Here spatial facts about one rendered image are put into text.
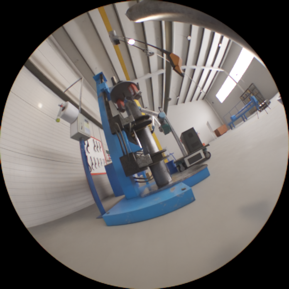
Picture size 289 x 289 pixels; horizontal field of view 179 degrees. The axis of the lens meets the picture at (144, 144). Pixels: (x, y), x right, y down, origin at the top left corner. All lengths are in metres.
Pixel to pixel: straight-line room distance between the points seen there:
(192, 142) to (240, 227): 1.98
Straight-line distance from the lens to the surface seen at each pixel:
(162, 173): 1.11
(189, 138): 2.20
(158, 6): 0.60
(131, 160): 0.86
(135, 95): 1.52
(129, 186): 1.22
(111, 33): 3.32
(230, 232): 0.48
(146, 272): 0.48
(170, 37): 6.32
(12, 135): 2.24
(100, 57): 6.95
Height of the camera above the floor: 0.39
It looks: 15 degrees up
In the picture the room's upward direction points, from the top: 23 degrees counter-clockwise
